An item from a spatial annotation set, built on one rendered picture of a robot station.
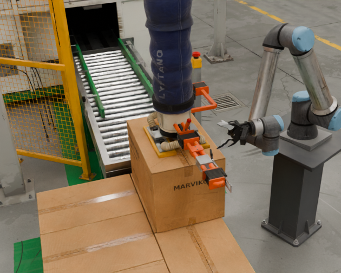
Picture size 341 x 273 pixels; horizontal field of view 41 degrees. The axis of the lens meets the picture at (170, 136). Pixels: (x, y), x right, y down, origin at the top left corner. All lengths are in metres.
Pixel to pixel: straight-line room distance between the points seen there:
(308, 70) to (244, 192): 1.50
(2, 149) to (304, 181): 2.21
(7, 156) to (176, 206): 1.69
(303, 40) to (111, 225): 1.42
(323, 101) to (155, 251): 1.23
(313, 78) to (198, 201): 0.89
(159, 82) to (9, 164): 1.79
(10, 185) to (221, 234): 1.95
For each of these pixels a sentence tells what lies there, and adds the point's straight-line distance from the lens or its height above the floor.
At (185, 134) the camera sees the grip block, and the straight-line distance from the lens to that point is 2.33.
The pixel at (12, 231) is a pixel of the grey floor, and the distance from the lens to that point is 3.65.
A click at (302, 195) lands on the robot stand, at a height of 0.40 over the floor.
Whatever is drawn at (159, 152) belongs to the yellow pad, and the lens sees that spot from 2.44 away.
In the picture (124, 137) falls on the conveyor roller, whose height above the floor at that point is 0.54.
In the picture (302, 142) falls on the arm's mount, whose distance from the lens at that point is 2.91.
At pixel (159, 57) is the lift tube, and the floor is 1.46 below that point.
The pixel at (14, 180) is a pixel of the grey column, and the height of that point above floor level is 0.17.
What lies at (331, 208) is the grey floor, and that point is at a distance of 3.70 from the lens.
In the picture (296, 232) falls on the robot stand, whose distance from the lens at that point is 3.30.
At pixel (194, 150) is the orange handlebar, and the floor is 1.09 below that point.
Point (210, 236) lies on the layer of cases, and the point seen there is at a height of 0.54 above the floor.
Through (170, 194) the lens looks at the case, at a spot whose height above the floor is 0.79.
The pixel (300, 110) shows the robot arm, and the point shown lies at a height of 0.97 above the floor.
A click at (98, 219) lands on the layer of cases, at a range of 2.71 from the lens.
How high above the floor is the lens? 2.29
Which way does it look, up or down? 31 degrees down
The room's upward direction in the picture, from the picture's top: 3 degrees counter-clockwise
